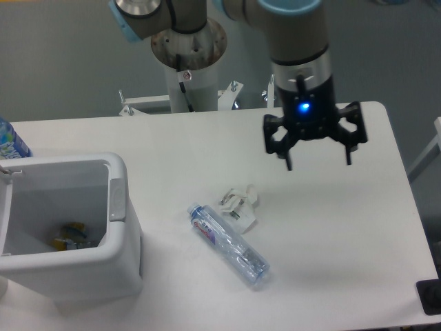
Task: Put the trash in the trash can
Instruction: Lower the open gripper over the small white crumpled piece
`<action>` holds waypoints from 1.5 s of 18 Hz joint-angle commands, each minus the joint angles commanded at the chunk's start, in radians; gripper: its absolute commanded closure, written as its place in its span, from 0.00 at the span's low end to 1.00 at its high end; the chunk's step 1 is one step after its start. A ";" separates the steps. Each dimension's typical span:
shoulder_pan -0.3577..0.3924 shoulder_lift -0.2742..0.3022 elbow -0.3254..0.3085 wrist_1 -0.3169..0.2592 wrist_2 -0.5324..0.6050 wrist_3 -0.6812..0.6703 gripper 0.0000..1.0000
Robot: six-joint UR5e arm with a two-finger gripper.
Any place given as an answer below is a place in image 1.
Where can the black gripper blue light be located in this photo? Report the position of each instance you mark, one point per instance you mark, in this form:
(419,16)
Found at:
(305,103)

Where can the white plastic trash can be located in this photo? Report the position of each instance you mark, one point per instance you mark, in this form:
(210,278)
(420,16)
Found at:
(41,194)

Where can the blue labelled bottle at left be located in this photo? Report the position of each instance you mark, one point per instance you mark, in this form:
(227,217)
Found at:
(12,145)

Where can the white metal base frame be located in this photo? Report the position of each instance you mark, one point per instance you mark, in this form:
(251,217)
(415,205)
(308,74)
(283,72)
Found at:
(227,99)

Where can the white paper wrapper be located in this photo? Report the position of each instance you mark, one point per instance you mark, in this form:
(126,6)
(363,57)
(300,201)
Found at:
(238,207)

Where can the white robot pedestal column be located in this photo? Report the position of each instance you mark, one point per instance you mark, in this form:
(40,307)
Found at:
(190,61)

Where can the clear plastic water bottle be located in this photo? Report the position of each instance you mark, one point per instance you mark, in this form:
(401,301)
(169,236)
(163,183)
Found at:
(230,246)

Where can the yellow wrapper inside trash can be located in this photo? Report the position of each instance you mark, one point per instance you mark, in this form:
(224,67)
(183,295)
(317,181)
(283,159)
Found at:
(72,236)

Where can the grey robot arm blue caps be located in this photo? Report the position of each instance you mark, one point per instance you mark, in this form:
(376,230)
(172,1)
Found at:
(294,31)

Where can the white frame at right edge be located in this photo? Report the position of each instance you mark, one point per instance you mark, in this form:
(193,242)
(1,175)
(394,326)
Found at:
(427,156)

